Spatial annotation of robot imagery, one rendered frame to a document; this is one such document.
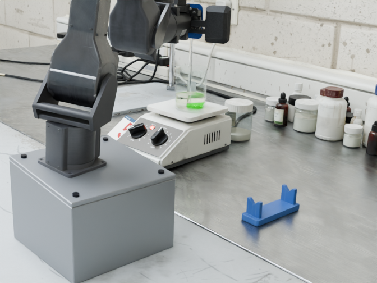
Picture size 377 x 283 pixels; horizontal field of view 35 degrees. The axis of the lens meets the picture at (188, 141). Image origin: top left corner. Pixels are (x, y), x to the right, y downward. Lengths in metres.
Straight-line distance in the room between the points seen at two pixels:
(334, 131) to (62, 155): 0.71
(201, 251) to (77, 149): 0.22
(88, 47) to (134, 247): 0.26
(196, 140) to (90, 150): 0.38
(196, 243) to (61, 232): 0.20
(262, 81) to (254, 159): 0.47
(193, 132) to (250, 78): 0.55
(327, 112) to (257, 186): 0.33
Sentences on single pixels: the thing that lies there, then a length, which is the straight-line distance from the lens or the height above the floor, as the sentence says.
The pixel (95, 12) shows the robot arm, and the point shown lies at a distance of 0.74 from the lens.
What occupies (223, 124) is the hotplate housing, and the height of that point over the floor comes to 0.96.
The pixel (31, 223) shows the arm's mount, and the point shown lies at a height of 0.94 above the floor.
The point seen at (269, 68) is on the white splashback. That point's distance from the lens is 1.58.
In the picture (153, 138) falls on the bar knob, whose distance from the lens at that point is 1.07.
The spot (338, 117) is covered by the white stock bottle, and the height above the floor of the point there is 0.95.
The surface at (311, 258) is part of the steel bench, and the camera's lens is 0.82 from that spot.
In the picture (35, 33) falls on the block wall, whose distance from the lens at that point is 2.68.
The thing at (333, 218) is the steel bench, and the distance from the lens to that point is 0.94.
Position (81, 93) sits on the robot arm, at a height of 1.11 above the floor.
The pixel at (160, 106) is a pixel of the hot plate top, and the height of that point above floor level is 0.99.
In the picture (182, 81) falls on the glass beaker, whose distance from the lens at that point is 1.12.
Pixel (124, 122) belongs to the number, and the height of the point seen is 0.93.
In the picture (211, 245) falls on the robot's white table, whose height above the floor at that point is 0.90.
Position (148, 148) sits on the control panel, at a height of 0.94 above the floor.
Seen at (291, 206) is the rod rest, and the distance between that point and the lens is 0.94.
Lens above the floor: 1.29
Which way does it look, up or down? 18 degrees down
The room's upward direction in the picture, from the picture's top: 2 degrees clockwise
